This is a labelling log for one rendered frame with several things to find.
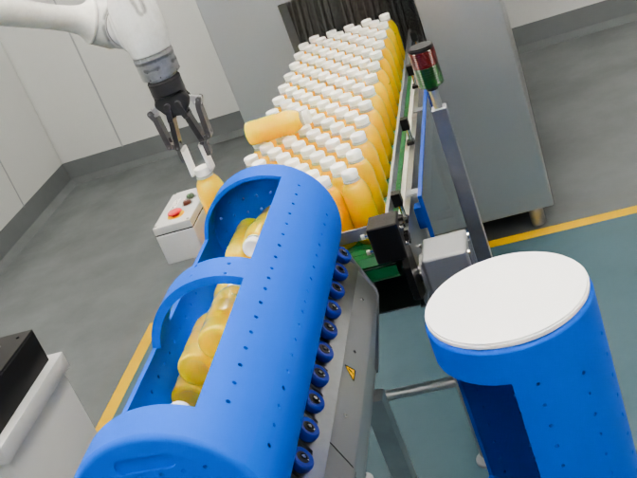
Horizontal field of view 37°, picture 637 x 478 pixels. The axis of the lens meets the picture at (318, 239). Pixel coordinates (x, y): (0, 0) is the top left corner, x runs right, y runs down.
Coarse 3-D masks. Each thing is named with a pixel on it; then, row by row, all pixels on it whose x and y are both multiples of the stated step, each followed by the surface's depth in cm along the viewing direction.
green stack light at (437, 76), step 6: (432, 66) 222; (438, 66) 223; (414, 72) 224; (420, 72) 222; (426, 72) 222; (432, 72) 222; (438, 72) 223; (420, 78) 223; (426, 78) 223; (432, 78) 223; (438, 78) 223; (420, 84) 225; (426, 84) 223; (432, 84) 223; (438, 84) 224
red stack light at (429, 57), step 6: (432, 48) 221; (420, 54) 220; (426, 54) 220; (432, 54) 221; (414, 60) 221; (420, 60) 221; (426, 60) 221; (432, 60) 221; (414, 66) 223; (420, 66) 222; (426, 66) 221
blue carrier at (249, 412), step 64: (256, 192) 197; (320, 192) 192; (256, 256) 160; (320, 256) 175; (192, 320) 180; (256, 320) 145; (320, 320) 166; (256, 384) 133; (128, 448) 120; (192, 448) 119; (256, 448) 124
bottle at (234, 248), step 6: (240, 222) 200; (246, 222) 198; (240, 228) 196; (246, 228) 195; (234, 234) 195; (240, 234) 193; (234, 240) 191; (240, 240) 190; (228, 246) 190; (234, 246) 189; (240, 246) 189; (228, 252) 188; (234, 252) 188; (240, 252) 187
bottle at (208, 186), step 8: (208, 176) 214; (216, 176) 215; (200, 184) 214; (208, 184) 214; (216, 184) 214; (200, 192) 214; (208, 192) 214; (216, 192) 214; (200, 200) 216; (208, 200) 215; (208, 208) 216
